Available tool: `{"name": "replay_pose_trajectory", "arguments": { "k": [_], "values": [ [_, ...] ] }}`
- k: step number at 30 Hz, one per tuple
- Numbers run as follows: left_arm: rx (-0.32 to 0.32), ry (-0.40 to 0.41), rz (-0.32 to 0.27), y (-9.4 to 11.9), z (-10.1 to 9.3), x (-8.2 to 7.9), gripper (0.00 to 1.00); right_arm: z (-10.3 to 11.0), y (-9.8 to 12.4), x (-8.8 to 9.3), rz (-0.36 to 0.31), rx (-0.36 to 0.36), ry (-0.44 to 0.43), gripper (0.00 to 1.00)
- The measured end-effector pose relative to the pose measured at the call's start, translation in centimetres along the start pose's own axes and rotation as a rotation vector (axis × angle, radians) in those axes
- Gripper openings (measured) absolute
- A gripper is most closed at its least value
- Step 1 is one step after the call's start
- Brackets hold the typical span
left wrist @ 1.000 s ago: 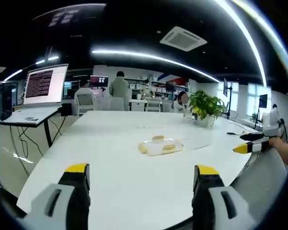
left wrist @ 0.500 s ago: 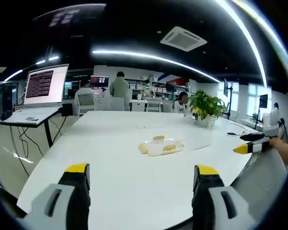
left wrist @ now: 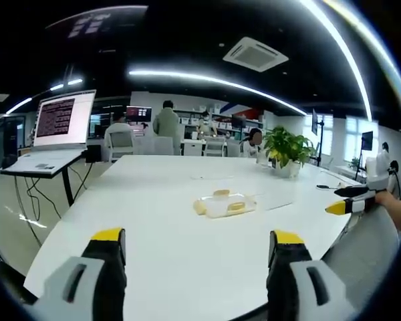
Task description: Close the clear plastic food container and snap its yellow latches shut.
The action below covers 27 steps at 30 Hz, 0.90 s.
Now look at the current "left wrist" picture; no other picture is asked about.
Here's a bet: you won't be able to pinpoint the white storage shelf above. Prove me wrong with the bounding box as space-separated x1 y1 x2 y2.
172 106 265 138

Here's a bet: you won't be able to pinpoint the white office chair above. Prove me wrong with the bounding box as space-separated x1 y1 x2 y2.
204 136 227 157
108 130 135 158

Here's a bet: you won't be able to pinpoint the beige plastic piece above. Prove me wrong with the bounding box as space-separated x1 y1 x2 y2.
192 198 209 217

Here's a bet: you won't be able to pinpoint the black box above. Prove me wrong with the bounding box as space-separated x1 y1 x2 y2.
85 144 103 164

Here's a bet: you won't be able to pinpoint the clear plastic tray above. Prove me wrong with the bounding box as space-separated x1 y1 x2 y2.
191 188 259 220

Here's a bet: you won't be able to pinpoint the green potted plant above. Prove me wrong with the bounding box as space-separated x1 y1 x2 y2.
263 124 317 179

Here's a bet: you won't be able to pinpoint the black monitor on tripod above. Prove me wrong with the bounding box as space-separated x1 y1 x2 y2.
354 130 374 183

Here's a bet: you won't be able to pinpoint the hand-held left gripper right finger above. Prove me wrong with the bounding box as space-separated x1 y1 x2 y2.
266 229 357 321

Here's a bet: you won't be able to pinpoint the large tilted display screen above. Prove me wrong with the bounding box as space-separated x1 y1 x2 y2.
32 89 98 148

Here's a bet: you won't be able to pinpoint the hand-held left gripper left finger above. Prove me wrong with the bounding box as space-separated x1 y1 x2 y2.
22 227 127 321

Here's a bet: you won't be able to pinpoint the dark computer monitor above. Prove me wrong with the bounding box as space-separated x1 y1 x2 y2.
126 106 153 123

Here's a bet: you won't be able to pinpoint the ceiling air conditioner unit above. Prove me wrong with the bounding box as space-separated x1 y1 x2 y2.
222 36 290 73

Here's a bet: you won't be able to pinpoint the black cable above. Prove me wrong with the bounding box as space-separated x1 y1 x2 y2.
13 175 63 248

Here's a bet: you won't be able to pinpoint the black monitor on pole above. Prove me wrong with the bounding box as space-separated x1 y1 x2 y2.
311 108 325 167

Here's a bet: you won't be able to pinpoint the white stand desk black legs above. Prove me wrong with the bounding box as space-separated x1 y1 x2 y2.
0 147 85 208

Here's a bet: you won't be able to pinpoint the long ceiling light strip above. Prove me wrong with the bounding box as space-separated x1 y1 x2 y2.
5 78 84 115
128 70 305 116
299 0 374 120

